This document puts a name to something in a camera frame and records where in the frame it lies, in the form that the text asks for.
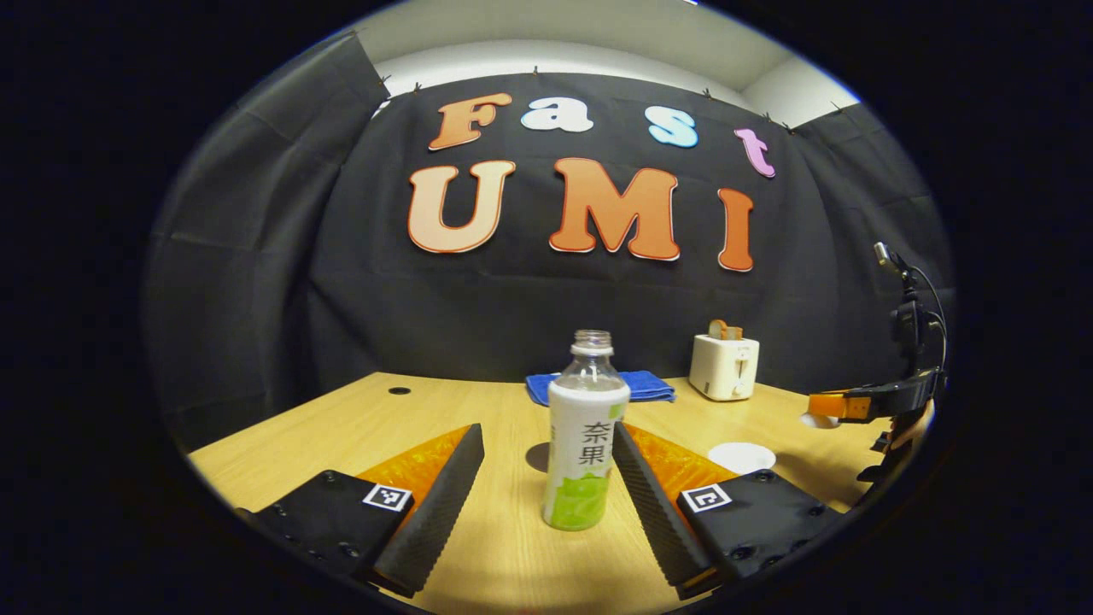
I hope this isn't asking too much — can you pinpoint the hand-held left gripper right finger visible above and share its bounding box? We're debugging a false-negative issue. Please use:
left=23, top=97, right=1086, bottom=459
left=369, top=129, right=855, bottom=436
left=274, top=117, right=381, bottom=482
left=611, top=420, right=842, bottom=600

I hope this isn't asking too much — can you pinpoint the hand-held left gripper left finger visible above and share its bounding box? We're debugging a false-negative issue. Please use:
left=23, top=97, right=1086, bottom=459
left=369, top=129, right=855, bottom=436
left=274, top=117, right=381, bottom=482
left=235, top=423, right=486, bottom=599

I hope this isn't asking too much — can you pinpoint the clear water bottle green label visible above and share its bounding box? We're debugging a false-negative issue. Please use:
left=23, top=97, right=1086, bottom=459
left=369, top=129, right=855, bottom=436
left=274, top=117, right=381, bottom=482
left=542, top=330, right=632, bottom=532

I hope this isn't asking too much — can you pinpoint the white teacup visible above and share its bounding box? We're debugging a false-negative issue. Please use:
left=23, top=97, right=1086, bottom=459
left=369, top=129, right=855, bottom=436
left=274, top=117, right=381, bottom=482
left=707, top=441, right=777, bottom=475

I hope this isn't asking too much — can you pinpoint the blue folded towel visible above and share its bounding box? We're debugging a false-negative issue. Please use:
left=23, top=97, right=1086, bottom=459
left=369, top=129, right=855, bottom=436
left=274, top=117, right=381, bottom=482
left=525, top=370, right=676, bottom=407

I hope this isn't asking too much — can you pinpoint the white toaster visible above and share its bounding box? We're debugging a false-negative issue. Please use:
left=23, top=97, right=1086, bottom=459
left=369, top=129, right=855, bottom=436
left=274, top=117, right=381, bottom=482
left=688, top=333, right=761, bottom=402

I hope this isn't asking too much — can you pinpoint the black backdrop cloth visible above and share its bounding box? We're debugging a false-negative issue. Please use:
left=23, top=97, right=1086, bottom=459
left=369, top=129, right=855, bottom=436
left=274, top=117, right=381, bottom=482
left=143, top=30, right=956, bottom=428

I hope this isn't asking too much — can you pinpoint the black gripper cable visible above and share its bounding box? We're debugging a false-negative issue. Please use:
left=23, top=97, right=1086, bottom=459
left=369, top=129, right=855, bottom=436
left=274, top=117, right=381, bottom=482
left=907, top=265, right=949, bottom=372

